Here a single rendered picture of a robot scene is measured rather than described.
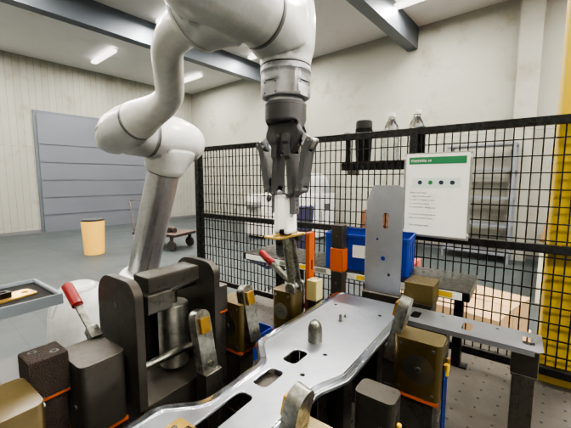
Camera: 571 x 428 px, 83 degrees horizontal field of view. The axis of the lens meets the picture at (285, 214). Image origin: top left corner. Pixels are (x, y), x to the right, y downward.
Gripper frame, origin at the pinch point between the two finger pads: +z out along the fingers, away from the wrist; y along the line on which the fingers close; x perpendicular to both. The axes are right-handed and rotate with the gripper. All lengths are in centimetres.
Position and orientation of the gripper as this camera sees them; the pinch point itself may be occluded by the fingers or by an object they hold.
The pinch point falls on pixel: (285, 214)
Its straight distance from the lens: 60.1
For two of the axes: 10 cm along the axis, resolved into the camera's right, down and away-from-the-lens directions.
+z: 0.0, 9.9, 1.0
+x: 6.3, -0.8, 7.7
